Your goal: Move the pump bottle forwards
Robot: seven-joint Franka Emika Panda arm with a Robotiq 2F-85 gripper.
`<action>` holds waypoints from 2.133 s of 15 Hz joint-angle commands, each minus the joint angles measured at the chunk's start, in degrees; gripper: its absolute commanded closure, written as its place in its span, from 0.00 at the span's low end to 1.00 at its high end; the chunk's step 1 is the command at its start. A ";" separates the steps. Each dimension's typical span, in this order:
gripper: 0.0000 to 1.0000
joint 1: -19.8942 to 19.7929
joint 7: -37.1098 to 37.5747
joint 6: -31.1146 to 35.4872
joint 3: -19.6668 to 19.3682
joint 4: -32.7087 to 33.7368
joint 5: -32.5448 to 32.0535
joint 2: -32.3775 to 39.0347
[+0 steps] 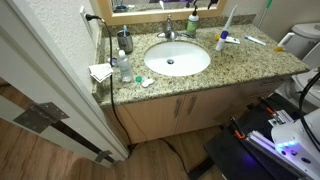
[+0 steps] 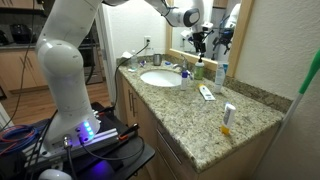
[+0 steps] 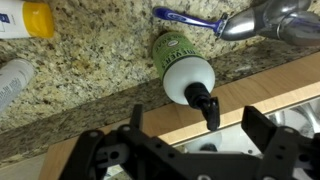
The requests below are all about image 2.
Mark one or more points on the wooden vanity cabinet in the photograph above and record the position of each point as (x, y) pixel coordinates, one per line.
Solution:
(186, 132)

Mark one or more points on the yellow cap sunscreen tube lying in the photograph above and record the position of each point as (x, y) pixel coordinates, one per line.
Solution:
(206, 93)

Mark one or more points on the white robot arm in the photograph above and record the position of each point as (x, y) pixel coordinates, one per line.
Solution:
(62, 65)

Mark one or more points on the tall white lotion tube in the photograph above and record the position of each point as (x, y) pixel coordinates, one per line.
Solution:
(220, 76)

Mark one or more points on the chrome faucet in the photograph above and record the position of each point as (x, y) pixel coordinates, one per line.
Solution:
(183, 66)

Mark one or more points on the black robot cart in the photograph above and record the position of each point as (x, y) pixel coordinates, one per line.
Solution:
(105, 158)

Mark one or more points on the white oval sink basin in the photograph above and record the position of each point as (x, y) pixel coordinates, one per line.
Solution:
(161, 78)

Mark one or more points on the clear water bottle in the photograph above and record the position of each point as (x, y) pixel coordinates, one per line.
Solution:
(134, 61)

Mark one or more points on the green pump soap bottle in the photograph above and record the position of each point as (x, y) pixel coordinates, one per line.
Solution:
(198, 70)

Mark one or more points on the white wall outlet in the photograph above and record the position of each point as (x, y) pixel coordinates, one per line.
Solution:
(147, 41)

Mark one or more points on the green white mop handle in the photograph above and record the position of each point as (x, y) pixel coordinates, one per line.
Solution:
(313, 69)

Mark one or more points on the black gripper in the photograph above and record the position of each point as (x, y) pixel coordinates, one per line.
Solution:
(199, 34)

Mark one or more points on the steel tumbler cup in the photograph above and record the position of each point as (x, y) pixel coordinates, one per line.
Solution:
(157, 59)

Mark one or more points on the white tube yellow cap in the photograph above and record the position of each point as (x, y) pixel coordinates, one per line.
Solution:
(228, 118)

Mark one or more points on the wood framed mirror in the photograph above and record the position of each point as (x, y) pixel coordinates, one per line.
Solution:
(223, 42)

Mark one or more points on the blue cap deodorant bottle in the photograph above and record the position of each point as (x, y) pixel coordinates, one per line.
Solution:
(184, 76)

